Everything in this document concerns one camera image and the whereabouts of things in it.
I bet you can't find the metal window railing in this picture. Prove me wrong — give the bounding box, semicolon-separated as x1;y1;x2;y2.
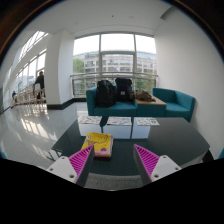
69;72;158;98

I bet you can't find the row of wooden chairs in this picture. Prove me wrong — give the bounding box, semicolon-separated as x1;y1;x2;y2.
13;87;48;106

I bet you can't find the black backpack with label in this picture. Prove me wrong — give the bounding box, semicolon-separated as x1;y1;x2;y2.
114;77;134;102

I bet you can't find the orange yellow pink printed towel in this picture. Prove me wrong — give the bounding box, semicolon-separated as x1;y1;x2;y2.
80;131;114;159

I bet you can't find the wooden sofa table top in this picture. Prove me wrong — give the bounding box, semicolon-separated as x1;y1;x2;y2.
134;96;168;107

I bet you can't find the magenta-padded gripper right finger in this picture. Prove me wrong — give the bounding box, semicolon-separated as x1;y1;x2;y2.
133;143;183;186

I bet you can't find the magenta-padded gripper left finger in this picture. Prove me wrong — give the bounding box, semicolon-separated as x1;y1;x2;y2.
46;144;95;187

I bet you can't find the teal sofa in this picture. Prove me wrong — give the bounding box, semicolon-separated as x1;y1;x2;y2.
85;87;197;123

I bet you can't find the person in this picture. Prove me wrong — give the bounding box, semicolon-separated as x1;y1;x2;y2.
34;70;46;100

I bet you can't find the brown jacket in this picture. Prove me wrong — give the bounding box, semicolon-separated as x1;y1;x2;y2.
134;89;156;103

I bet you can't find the large black backpack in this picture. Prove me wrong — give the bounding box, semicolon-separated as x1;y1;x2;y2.
95;79;118;108

